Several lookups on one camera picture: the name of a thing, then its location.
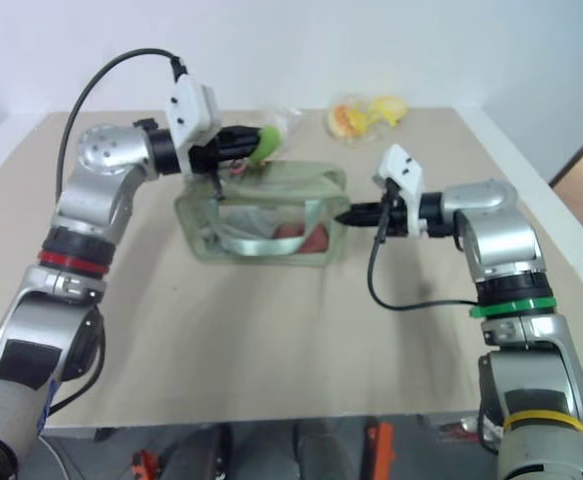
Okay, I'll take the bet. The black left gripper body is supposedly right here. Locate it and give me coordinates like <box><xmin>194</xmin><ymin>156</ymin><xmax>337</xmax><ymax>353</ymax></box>
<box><xmin>188</xmin><ymin>127</ymin><xmax>235</xmax><ymax>175</ymax></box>

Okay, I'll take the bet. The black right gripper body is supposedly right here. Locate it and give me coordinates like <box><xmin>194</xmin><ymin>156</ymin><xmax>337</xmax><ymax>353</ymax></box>
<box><xmin>376</xmin><ymin>199</ymin><xmax>413</xmax><ymax>237</ymax></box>

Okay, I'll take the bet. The green transparent zip pouch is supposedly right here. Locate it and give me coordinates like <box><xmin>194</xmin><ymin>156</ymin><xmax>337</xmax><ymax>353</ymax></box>
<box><xmin>172</xmin><ymin>160</ymin><xmax>350</xmax><ymax>267</ymax></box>

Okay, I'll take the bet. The red round item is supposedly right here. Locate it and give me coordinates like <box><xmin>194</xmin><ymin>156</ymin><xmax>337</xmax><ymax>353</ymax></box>
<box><xmin>301</xmin><ymin>225</ymin><xmax>330</xmax><ymax>252</ymax></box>

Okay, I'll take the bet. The crumpled clear plastic bag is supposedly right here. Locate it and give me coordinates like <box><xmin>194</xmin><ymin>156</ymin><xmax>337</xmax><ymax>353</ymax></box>
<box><xmin>254</xmin><ymin>103</ymin><xmax>305</xmax><ymax>152</ymax></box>

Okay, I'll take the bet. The clear bag with yellow contents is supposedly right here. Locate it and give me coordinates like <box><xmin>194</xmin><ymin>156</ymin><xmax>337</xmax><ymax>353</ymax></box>
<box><xmin>326</xmin><ymin>91</ymin><xmax>410</xmax><ymax>147</ymax></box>

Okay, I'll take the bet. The round orange bread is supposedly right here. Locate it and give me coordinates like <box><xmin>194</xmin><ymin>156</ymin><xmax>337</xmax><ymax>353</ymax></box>
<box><xmin>331</xmin><ymin>104</ymin><xmax>361</xmax><ymax>137</ymax></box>

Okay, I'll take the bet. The orange black clamp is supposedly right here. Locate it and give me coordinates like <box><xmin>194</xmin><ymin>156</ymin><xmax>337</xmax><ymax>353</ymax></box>
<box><xmin>130</xmin><ymin>448</ymin><xmax>156</xmax><ymax>480</ymax></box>
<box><xmin>364</xmin><ymin>421</ymin><xmax>398</xmax><ymax>480</ymax></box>

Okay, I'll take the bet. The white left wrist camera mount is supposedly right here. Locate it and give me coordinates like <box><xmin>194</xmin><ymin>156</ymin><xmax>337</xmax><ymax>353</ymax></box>
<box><xmin>164</xmin><ymin>72</ymin><xmax>222</xmax><ymax>177</ymax></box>

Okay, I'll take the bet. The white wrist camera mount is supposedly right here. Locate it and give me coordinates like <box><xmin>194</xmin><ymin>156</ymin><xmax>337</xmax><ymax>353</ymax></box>
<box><xmin>164</xmin><ymin>72</ymin><xmax>222</xmax><ymax>177</ymax></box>
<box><xmin>373</xmin><ymin>144</ymin><xmax>430</xmax><ymax>237</ymax></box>

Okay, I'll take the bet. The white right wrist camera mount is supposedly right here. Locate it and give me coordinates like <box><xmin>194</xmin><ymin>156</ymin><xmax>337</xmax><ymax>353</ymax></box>
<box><xmin>373</xmin><ymin>144</ymin><xmax>430</xmax><ymax>237</ymax></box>

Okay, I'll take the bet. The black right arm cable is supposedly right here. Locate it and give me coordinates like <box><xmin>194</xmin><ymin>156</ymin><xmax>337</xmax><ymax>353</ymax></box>
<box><xmin>366</xmin><ymin>180</ymin><xmax>479</xmax><ymax>313</ymax></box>

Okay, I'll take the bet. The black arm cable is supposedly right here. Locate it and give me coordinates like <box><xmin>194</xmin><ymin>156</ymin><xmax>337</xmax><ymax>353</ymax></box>
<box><xmin>55</xmin><ymin>47</ymin><xmax>183</xmax><ymax>202</ymax></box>
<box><xmin>366</xmin><ymin>180</ymin><xmax>479</xmax><ymax>313</ymax></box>

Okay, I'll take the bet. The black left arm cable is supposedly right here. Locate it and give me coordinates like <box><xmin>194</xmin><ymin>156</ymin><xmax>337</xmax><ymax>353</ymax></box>
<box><xmin>55</xmin><ymin>47</ymin><xmax>183</xmax><ymax>202</ymax></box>

